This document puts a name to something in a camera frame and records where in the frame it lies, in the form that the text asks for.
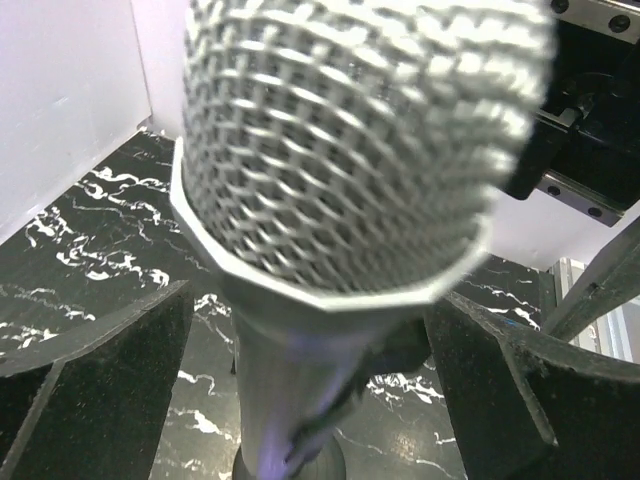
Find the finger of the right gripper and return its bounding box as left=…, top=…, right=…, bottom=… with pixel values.
left=542, top=218, right=639, bottom=341

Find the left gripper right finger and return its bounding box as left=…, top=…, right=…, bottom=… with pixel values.
left=426, top=293, right=639, bottom=479

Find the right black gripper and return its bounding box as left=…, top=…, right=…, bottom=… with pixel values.
left=505, top=0, right=639, bottom=226

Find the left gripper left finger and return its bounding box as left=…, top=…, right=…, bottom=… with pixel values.
left=1, top=281, right=194, bottom=479

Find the black round-base mic stand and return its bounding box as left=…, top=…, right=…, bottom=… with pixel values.
left=232, top=318, right=431, bottom=479

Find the silver microphone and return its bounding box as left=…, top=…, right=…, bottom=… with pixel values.
left=169, top=0, right=559, bottom=480

